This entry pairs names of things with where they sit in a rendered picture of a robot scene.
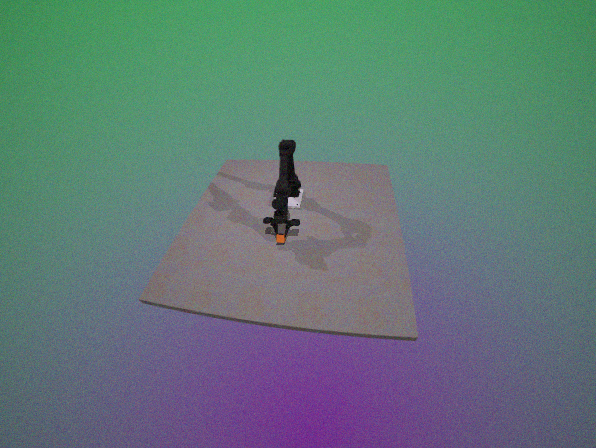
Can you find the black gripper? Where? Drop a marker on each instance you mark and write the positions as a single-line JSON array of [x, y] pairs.
[[290, 223]]

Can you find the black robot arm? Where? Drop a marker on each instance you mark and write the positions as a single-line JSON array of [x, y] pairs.
[[288, 184]]

